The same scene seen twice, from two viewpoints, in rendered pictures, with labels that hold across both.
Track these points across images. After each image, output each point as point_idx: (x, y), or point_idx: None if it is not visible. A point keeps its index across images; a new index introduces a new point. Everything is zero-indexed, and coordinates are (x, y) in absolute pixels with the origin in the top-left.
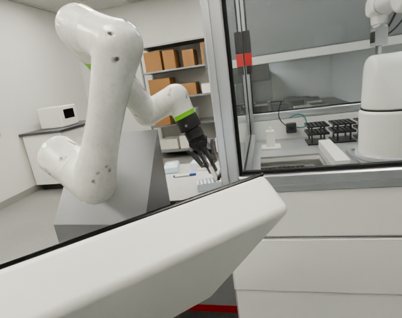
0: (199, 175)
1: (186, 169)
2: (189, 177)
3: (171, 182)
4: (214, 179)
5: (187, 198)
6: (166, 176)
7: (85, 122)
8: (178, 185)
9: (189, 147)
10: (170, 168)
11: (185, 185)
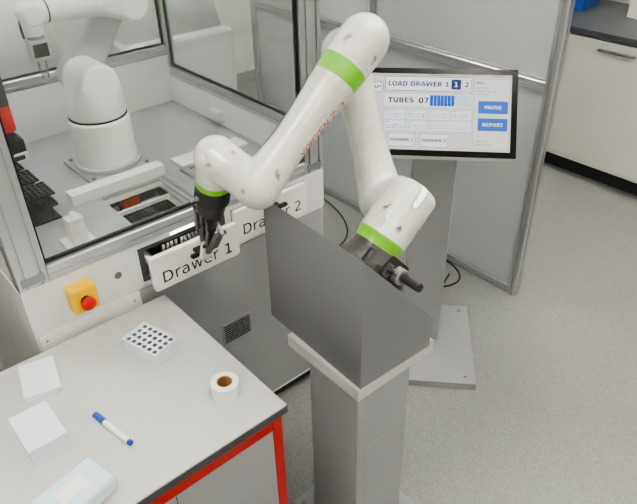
0: (93, 411)
1: (59, 471)
2: (117, 415)
3: (162, 422)
4: (210, 255)
5: (211, 342)
6: (129, 469)
7: (382, 129)
8: (167, 398)
9: (220, 226)
10: (102, 466)
11: (164, 385)
